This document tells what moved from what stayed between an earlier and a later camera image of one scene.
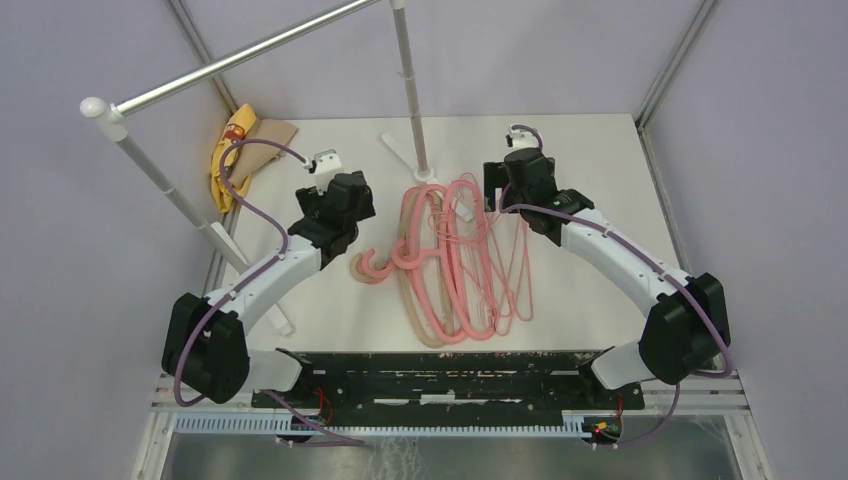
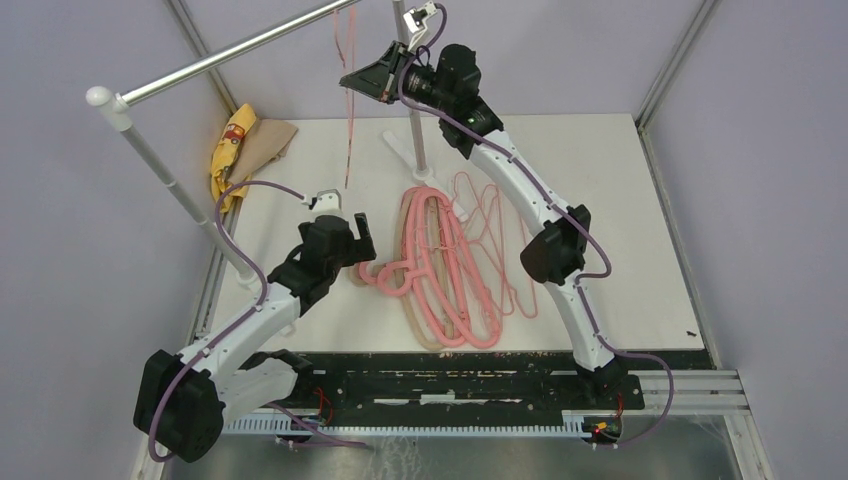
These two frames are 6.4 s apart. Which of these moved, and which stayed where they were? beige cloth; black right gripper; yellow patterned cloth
Moved: black right gripper
Stayed: beige cloth; yellow patterned cloth
